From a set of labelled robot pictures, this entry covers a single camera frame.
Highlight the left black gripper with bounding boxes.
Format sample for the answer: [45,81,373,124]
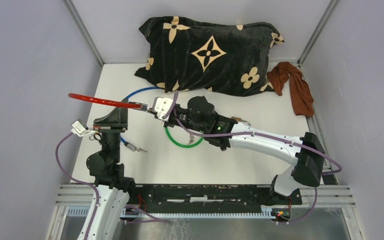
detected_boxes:
[94,98,129,164]

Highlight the red cable lock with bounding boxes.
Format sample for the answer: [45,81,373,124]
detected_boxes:
[68,93,148,111]

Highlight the green cable lock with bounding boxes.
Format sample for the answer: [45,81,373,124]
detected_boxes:
[164,127,205,149]

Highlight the blue cable lock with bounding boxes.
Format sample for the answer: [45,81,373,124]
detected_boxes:
[120,86,162,152]

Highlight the blue cable lock keys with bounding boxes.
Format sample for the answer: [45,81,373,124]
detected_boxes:
[133,147,148,153]

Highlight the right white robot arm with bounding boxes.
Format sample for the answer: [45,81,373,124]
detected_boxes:
[152,96,325,204]

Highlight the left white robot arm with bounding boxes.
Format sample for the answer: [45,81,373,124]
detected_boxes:
[78,107,138,240]

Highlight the small brass padlock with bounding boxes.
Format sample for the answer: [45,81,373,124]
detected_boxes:
[88,132,102,142]

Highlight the black floral pillow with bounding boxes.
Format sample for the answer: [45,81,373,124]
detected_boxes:
[135,16,285,97]

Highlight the brown cloth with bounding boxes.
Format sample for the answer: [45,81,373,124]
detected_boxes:
[267,61,315,117]

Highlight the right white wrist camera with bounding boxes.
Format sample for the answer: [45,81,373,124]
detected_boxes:
[152,96,177,122]

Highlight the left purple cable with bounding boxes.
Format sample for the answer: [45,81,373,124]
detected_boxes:
[54,132,101,240]

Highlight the purple cable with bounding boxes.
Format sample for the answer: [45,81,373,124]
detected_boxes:
[161,92,343,176]
[54,132,101,240]

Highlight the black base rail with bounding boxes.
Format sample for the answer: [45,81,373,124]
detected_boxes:
[128,184,303,219]

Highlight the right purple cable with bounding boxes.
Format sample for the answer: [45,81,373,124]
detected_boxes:
[161,92,343,176]

